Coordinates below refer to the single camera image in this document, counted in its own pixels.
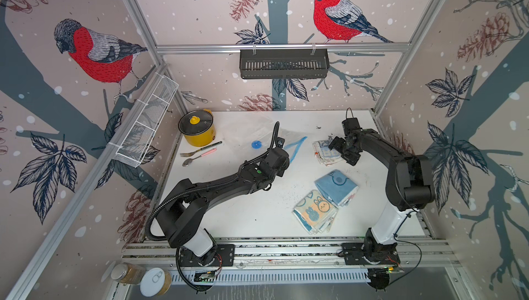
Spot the blue vacuum bag valve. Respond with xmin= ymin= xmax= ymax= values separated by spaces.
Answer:
xmin=252 ymin=140 xmax=263 ymax=149

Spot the yellow electric pot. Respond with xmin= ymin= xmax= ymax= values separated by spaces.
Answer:
xmin=182 ymin=123 xmax=216 ymax=147

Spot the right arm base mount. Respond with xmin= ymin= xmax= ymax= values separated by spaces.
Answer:
xmin=337 ymin=240 xmax=401 ymax=266

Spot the black corrugated cable conduit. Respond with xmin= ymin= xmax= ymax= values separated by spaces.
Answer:
xmin=144 ymin=121 xmax=282 ymax=242

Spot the blue towel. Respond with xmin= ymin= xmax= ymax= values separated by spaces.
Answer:
xmin=315 ymin=170 xmax=359 ymax=206

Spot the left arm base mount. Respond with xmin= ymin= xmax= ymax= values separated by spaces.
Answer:
xmin=176 ymin=244 xmax=235 ymax=268

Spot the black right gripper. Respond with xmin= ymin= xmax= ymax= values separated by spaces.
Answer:
xmin=328 ymin=135 xmax=360 ymax=165

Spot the clear vacuum bag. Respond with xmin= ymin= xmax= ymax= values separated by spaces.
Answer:
xmin=225 ymin=117 xmax=307 ymax=163

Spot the black hanging wire basket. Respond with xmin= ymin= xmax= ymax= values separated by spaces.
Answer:
xmin=239 ymin=49 xmax=330 ymax=80

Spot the pink handled spoon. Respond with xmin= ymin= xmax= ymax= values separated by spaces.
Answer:
xmin=182 ymin=148 xmax=217 ymax=166

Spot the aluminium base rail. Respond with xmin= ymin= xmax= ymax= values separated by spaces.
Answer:
xmin=122 ymin=236 xmax=462 ymax=270

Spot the green handled fork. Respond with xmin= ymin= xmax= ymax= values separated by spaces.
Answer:
xmin=180 ymin=141 xmax=223 ymax=158

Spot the bunny print towel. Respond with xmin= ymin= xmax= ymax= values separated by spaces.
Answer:
xmin=292 ymin=190 xmax=338 ymax=235

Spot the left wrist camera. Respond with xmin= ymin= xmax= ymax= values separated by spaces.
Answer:
xmin=275 ymin=137 xmax=285 ymax=148

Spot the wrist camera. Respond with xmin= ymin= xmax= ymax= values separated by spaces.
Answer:
xmin=342 ymin=118 xmax=362 ymax=135
xmin=275 ymin=137 xmax=285 ymax=148

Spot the glass lid yellow knob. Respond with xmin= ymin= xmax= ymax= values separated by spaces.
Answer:
xmin=179 ymin=110 xmax=214 ymax=136

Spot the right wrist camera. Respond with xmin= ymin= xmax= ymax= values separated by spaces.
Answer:
xmin=342 ymin=118 xmax=362 ymax=135

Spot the tin can white lid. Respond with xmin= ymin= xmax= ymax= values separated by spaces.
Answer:
xmin=140 ymin=268 xmax=172 ymax=297

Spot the glass jar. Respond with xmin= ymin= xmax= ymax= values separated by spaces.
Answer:
xmin=110 ymin=263 xmax=147 ymax=285

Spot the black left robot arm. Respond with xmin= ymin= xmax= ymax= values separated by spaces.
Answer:
xmin=145 ymin=147 xmax=290 ymax=262

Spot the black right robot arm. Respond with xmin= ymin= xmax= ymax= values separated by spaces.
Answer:
xmin=329 ymin=129 xmax=435 ymax=261

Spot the white wire mesh shelf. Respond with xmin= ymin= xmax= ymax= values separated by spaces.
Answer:
xmin=114 ymin=73 xmax=179 ymax=168

